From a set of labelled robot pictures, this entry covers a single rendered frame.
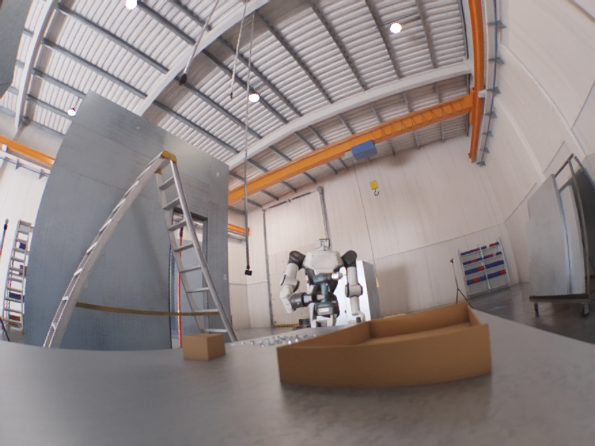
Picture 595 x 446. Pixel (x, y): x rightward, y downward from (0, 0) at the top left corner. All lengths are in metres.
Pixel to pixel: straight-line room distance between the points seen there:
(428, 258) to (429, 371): 11.52
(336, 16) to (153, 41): 5.58
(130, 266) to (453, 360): 2.74
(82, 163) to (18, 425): 2.81
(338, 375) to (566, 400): 0.27
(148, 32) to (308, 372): 8.66
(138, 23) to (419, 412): 8.75
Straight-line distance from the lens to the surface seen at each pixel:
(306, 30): 8.11
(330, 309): 1.31
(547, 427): 0.20
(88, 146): 3.08
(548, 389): 0.26
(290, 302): 1.44
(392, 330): 0.75
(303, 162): 10.62
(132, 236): 2.86
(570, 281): 3.18
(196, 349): 0.66
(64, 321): 1.86
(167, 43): 8.69
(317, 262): 1.80
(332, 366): 0.35
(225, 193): 3.94
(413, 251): 11.90
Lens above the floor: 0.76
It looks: 21 degrees up
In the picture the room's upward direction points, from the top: 6 degrees counter-clockwise
